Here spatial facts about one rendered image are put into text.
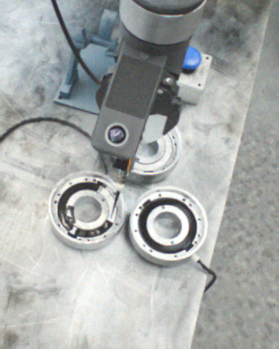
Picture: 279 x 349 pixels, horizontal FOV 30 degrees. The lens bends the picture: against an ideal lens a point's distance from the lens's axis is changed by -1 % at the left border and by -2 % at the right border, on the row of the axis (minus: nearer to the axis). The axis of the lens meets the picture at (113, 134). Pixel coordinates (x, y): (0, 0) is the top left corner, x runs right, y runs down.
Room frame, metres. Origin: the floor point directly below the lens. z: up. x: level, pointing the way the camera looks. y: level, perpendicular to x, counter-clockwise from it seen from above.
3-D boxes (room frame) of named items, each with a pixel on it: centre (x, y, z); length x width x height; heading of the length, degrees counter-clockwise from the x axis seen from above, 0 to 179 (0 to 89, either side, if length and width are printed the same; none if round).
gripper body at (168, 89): (0.35, -0.03, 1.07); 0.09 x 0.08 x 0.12; 170
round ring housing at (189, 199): (0.25, -0.09, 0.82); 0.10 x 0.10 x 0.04
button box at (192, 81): (0.52, -0.10, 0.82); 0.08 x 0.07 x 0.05; 169
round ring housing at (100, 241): (0.26, 0.02, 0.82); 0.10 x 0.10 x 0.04
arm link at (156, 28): (0.34, -0.02, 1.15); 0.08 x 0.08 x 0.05
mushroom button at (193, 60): (0.51, -0.10, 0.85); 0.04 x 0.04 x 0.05
